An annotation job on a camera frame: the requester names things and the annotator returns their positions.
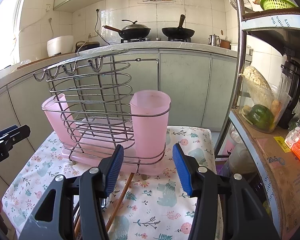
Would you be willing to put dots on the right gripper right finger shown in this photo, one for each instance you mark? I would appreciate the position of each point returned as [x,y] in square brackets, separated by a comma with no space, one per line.
[246,218]

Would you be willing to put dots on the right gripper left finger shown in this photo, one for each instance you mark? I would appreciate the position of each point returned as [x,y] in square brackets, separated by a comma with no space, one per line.
[53,216]

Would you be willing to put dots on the plain brown wooden chopstick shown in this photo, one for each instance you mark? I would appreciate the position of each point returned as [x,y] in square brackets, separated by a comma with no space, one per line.
[117,207]

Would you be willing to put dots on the pink plastic drip tray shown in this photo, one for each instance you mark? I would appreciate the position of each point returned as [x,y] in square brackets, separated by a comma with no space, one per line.
[89,140]

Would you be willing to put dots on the floral bear print cloth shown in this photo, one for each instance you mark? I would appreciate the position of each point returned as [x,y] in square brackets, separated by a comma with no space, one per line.
[155,207]

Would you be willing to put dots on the pink left plastic cup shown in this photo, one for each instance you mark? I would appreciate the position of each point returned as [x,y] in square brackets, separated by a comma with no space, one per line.
[60,118]

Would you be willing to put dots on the pink plastic cup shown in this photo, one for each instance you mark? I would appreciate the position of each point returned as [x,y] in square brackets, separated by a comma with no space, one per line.
[150,110]
[60,118]

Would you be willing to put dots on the pink right plastic cup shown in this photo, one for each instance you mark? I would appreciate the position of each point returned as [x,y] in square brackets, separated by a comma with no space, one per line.
[150,110]

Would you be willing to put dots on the white rice cooker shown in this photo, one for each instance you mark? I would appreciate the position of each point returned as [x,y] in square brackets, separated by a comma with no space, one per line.
[61,44]

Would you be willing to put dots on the metal shelf rack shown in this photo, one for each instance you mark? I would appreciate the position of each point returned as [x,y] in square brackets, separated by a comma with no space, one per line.
[265,58]

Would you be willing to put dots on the black blender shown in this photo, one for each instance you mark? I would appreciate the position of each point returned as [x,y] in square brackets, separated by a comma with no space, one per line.
[290,83]

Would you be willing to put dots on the black wok with lid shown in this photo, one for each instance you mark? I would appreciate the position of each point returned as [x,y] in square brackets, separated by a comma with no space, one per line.
[131,32]

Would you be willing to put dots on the black frying pan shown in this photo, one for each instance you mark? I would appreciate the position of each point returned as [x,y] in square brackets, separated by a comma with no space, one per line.
[179,32]

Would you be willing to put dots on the steel kettle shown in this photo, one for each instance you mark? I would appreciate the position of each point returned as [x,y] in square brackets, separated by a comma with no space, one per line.
[214,40]

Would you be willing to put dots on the green plastic basket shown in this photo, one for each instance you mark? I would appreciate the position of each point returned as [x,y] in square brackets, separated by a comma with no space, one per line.
[276,4]

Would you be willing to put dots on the metal wire utensil rack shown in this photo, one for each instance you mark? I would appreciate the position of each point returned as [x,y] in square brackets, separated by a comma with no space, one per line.
[95,86]

